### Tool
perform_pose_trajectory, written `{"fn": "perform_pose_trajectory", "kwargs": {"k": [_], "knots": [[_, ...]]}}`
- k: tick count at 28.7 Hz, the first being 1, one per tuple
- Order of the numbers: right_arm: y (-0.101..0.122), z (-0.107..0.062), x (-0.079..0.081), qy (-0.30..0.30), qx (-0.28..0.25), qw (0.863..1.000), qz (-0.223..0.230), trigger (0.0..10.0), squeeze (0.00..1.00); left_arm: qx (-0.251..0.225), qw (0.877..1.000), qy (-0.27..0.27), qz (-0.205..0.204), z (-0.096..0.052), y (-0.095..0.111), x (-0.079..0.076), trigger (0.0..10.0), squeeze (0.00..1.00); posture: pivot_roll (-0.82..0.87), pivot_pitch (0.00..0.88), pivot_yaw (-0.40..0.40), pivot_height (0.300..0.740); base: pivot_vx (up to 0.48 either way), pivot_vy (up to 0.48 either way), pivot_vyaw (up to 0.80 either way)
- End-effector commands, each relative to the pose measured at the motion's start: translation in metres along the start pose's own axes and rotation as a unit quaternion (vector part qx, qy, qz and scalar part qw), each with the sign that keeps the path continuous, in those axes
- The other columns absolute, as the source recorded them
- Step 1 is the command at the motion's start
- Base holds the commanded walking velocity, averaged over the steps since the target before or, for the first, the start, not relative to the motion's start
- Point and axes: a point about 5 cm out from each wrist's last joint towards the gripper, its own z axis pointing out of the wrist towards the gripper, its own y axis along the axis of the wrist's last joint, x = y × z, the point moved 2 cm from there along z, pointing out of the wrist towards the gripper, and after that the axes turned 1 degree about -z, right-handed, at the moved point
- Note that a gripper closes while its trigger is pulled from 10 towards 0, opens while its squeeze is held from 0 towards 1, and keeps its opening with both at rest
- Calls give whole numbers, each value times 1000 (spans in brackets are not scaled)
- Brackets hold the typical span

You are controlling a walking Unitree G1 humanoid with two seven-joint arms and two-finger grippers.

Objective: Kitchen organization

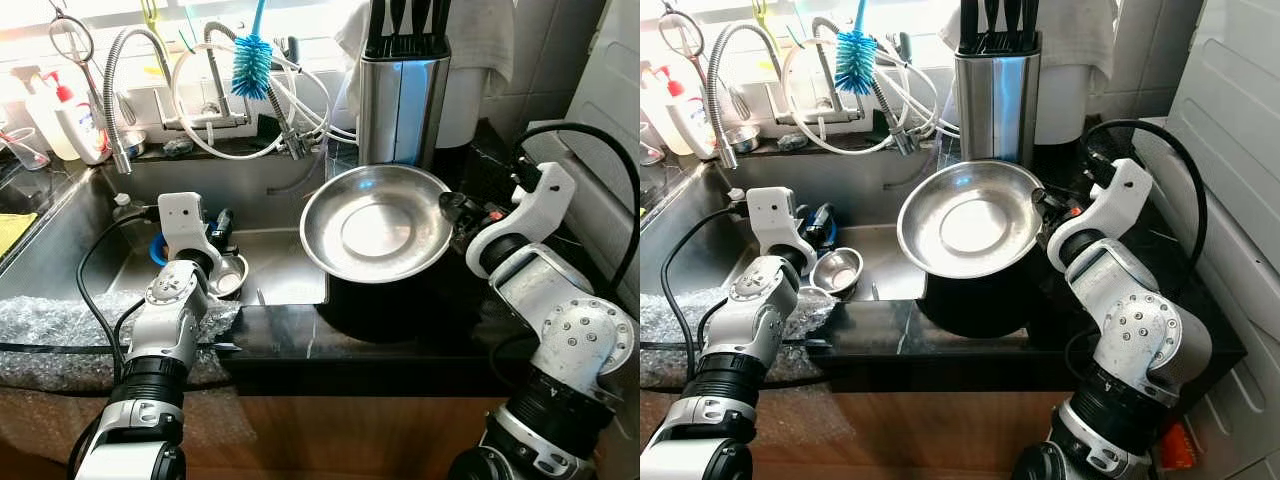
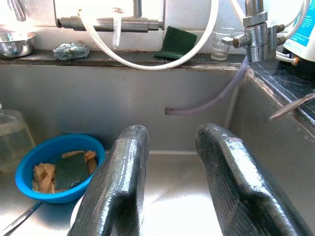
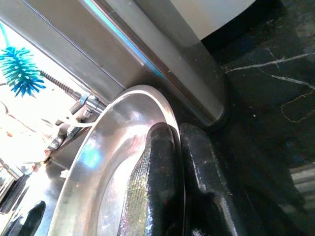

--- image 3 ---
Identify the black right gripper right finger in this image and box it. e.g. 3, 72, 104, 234
180, 122, 248, 236

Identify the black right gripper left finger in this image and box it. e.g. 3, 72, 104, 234
118, 122, 185, 236

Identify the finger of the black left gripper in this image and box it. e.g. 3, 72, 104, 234
4, 200, 46, 236

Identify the shallow stainless steel plate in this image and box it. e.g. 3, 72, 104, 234
48, 85, 183, 236

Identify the stainless steel sink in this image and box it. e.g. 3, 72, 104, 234
0, 157, 74, 236

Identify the stainless steel knife block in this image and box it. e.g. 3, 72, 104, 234
0, 0, 228, 131

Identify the blue bottle brush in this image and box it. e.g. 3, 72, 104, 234
0, 22, 47, 98

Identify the white looped hose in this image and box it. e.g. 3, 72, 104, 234
63, 114, 104, 128

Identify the chrome spring sprayer hose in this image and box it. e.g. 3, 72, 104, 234
40, 70, 108, 115

